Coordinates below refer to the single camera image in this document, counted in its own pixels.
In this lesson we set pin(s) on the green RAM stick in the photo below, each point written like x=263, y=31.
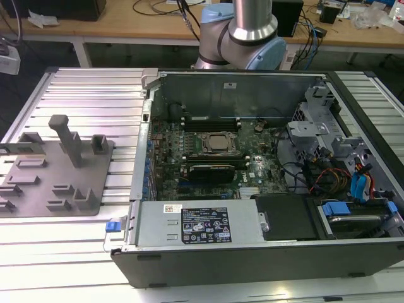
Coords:
x=22, y=149

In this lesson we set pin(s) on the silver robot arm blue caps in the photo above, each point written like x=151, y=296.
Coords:
x=252, y=19

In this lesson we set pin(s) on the black RAM slot bank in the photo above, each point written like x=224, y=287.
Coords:
x=211, y=123
x=246, y=162

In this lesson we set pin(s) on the metal CPU socket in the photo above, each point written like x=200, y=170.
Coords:
x=203, y=143

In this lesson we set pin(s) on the silver CPU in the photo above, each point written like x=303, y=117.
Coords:
x=217, y=141

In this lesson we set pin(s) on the black graphics card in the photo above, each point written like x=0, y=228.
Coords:
x=211, y=173

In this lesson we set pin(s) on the round coin battery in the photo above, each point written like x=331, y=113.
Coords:
x=259, y=128

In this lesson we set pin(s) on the silver finned heatsink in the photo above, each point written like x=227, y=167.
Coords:
x=250, y=191

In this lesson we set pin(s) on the green motherboard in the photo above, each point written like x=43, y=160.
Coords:
x=265, y=158

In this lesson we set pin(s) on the silver power supply unit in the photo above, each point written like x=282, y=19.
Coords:
x=151, y=221

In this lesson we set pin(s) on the black plastic cover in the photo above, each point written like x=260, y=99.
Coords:
x=284, y=217

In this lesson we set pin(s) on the silver metal drive cage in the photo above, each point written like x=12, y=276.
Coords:
x=312, y=129

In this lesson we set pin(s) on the blue case latch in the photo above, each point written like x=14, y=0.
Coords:
x=113, y=227

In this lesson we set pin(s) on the black open PC case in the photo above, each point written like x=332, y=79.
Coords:
x=252, y=268

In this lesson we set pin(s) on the hard disk in blue carrier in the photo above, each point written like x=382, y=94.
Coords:
x=334, y=209

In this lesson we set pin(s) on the wooden desk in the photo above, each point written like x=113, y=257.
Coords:
x=126, y=26

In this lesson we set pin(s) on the grey parts rack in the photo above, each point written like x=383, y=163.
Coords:
x=47, y=176

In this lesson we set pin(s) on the black upright box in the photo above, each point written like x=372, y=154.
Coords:
x=287, y=19

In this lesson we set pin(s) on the small black box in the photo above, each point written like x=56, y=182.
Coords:
x=329, y=14

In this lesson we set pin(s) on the large black box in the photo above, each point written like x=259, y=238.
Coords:
x=57, y=9

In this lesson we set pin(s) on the crumpled white paper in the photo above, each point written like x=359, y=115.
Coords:
x=42, y=19

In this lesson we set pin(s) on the white device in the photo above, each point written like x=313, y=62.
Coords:
x=8, y=61

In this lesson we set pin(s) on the clear plastic bag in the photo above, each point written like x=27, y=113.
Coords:
x=369, y=17

